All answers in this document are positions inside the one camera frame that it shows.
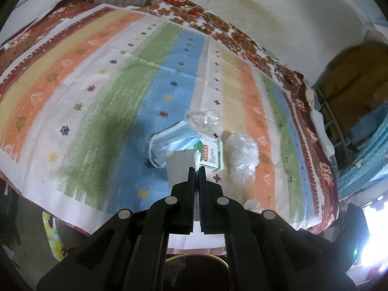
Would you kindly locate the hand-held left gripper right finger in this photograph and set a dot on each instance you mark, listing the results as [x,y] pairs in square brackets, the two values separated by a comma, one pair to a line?
[204,194]

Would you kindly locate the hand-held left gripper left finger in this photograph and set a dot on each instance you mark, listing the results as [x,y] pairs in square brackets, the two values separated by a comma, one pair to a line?
[189,194]

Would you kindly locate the white paper card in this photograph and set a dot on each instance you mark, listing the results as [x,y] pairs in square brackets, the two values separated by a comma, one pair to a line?
[180,169]

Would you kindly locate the dark bin with gold rim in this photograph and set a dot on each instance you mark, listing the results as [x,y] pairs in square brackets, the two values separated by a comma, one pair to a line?
[200,272]

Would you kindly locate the white green printed carton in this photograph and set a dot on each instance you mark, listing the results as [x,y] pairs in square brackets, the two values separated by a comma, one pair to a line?
[212,153]

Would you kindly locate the white crumpled tissue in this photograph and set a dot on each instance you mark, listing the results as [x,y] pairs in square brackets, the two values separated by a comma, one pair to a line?
[253,206]

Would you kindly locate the clear crumpled plastic bag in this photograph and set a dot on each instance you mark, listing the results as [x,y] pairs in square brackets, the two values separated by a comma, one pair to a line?
[242,154]

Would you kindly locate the blue face mask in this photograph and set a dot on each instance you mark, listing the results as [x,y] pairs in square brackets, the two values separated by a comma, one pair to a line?
[172,141]

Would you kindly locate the light blue cloth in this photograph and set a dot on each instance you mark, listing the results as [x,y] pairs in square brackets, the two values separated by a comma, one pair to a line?
[363,163]

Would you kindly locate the clear plastic container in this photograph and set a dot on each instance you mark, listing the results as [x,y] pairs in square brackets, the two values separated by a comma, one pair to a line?
[201,120]

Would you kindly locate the white cloth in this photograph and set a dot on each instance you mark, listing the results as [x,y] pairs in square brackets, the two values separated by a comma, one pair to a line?
[322,136]

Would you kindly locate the striped colourful mat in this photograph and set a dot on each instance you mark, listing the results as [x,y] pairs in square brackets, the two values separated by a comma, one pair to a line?
[106,97]

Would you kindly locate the colourful floral plastic mat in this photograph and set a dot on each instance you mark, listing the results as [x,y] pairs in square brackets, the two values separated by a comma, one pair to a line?
[54,236]

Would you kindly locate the floral brown blanket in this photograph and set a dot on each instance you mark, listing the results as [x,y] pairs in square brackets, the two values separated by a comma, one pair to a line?
[242,39]

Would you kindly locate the wooden door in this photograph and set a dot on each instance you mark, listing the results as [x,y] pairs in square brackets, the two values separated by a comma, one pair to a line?
[354,72]

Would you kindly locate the metal bed rail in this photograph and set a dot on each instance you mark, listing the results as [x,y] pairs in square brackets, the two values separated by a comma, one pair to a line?
[330,118]

